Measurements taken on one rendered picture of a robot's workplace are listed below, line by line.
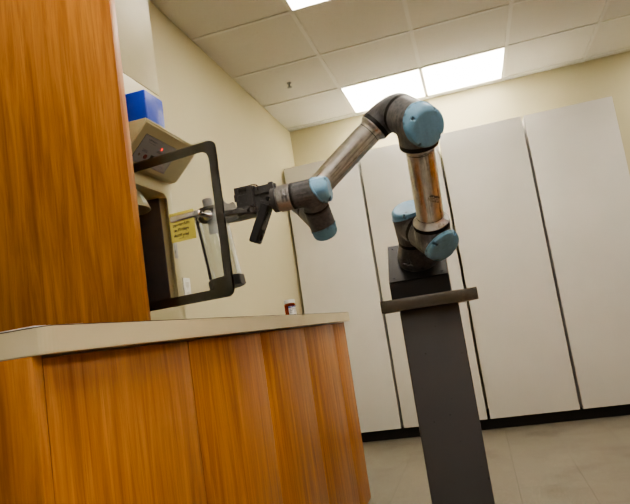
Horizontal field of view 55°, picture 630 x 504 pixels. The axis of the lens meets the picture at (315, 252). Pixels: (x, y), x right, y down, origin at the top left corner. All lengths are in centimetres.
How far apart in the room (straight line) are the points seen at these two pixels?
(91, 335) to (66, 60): 99
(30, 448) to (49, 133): 102
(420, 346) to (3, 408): 143
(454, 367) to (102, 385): 132
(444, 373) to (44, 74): 151
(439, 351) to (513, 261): 251
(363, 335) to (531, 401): 127
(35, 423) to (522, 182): 405
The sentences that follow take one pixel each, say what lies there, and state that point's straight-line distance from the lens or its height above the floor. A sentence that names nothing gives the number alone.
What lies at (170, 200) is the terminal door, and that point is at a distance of 160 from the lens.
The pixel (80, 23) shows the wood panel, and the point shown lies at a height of 177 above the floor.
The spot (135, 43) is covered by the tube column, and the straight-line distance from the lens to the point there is 207.
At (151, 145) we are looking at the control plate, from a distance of 179.
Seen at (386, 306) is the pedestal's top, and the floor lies 92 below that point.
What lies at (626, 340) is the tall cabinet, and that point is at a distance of 463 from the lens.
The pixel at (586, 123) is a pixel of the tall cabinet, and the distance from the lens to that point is 476.
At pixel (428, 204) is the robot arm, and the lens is 187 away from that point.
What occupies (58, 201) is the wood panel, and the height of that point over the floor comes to 131.
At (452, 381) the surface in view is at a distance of 210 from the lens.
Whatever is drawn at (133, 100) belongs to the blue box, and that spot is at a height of 157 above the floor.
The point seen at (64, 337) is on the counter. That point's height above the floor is 92.
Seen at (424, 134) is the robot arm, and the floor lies 137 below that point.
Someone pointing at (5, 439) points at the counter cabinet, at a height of 79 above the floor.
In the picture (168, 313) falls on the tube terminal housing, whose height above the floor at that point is 99.
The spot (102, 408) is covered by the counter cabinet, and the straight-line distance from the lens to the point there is 106.
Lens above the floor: 88
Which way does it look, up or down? 7 degrees up
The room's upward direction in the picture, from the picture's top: 9 degrees counter-clockwise
